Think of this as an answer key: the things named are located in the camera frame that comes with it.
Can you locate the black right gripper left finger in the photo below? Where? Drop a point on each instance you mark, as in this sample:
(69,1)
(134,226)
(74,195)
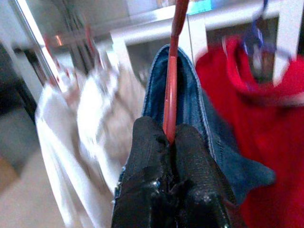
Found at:
(147,154)

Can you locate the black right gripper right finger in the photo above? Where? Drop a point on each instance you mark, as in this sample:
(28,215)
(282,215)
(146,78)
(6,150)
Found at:
(194,166)

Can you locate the blue denim garment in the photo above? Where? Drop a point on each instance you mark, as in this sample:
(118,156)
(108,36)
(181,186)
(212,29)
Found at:
(228,161)

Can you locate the white T-shirt small print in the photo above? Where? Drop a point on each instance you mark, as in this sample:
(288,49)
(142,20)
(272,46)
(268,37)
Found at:
(128,107)

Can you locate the red plastic hanger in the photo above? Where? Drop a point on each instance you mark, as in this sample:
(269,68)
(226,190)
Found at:
(172,95)
(51,57)

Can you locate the cream garment red trim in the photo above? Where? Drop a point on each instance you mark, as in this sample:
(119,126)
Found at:
(95,107)

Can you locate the red shirt white trim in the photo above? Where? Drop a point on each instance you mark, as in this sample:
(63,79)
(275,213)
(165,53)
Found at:
(273,142)

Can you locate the white shirt black lettering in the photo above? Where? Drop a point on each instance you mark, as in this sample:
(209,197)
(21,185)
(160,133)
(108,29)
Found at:
(59,142)

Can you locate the white cabinet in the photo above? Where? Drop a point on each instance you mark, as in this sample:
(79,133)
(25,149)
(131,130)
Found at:
(152,31)

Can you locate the chrome clothes rail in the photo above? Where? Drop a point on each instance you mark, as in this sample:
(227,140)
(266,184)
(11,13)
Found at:
(31,31)

